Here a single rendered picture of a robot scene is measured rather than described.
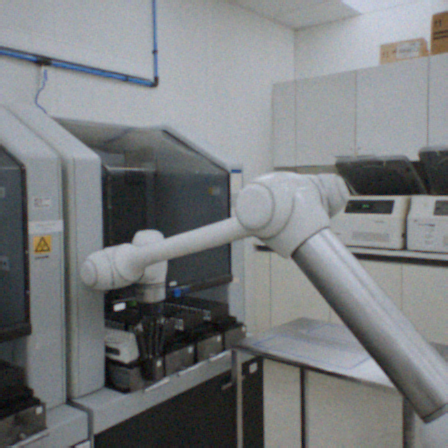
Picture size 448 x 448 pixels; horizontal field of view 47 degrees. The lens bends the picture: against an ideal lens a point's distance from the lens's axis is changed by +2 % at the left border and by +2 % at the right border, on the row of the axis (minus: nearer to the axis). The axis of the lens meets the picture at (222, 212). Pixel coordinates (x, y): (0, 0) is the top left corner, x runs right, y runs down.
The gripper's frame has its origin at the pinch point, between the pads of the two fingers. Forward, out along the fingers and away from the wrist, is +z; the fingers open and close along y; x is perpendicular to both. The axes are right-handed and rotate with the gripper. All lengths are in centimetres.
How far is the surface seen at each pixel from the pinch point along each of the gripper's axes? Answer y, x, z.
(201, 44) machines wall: -167, -122, -153
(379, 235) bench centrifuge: -230, -19, -20
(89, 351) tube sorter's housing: 13.7, -11.4, -6.5
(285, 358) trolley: -26.0, 31.5, -2.0
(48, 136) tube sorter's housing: 18, -22, -70
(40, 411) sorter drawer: 35.0, -2.4, 0.9
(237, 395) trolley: -27.1, 12.2, 14.5
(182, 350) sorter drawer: -16.3, -2.4, -0.4
